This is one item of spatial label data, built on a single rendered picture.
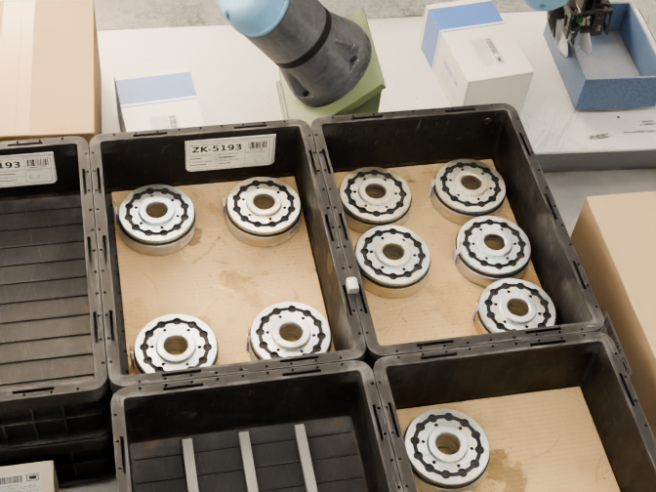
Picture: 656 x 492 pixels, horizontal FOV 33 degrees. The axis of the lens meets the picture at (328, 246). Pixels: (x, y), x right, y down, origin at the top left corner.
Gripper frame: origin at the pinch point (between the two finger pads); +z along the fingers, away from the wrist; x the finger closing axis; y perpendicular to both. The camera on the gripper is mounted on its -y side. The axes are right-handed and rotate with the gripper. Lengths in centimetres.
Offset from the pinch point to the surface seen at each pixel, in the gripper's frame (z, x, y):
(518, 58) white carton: -3.4, -10.2, 4.8
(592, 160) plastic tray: 3.5, -1.7, 23.4
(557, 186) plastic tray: 5.5, -7.9, 26.5
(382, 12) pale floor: 76, -13, -104
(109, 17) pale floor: 69, -89, -104
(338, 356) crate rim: -21, -50, 71
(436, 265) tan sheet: -10, -34, 50
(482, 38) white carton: -3.8, -15.2, -0.4
